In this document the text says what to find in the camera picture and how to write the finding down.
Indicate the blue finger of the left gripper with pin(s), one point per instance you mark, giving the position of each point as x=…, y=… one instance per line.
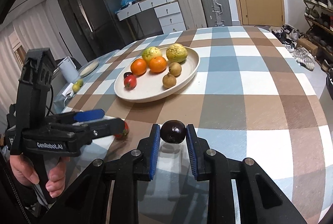
x=103, y=128
x=91, y=115

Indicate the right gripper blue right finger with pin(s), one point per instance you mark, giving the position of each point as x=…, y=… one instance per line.
x=260, y=199

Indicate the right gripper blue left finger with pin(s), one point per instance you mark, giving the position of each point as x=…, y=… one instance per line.
x=106, y=192

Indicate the oval red tomato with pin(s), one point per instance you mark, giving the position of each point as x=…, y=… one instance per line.
x=122, y=136

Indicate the round red tomato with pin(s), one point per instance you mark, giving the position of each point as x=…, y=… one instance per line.
x=130, y=82

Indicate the dark plum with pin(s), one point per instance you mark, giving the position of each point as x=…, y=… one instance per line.
x=126, y=74
x=173, y=132

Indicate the small orange mandarin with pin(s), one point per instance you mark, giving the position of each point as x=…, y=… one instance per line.
x=138, y=67

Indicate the brown longan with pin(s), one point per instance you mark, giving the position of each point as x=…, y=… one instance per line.
x=175, y=69
x=169, y=81

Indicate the large orange mandarin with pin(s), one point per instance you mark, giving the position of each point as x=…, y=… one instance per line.
x=157, y=64

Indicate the person's left hand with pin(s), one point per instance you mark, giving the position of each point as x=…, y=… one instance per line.
x=24, y=172

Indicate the white kettle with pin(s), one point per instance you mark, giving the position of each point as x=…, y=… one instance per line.
x=69, y=70

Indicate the small side plate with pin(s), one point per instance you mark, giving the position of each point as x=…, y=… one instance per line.
x=89, y=68

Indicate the cream round plate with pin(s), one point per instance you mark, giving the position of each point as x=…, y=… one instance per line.
x=150, y=86

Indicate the yellow-green citrus left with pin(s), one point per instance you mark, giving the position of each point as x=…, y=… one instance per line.
x=150, y=53

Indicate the yellow-green citrus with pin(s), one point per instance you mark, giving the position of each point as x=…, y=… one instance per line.
x=150, y=53
x=176, y=53

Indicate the black refrigerator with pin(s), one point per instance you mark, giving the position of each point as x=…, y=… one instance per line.
x=109, y=32

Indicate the white curtain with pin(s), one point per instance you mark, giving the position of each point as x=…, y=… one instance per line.
x=30, y=30

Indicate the yellow-green citrus right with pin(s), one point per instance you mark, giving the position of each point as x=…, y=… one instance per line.
x=176, y=53

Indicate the checkered tablecloth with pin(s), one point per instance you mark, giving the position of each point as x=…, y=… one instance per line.
x=249, y=98

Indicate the white drawer cabinet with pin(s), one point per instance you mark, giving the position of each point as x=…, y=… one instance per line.
x=153, y=17

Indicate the white sneakers on floor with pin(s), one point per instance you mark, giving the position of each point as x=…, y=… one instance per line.
x=304, y=58

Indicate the beige suitcase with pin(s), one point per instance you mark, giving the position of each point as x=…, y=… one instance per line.
x=193, y=14

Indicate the silver suitcase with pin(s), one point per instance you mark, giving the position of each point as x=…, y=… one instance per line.
x=217, y=13

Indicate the wooden shoe rack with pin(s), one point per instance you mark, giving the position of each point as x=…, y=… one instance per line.
x=318, y=38

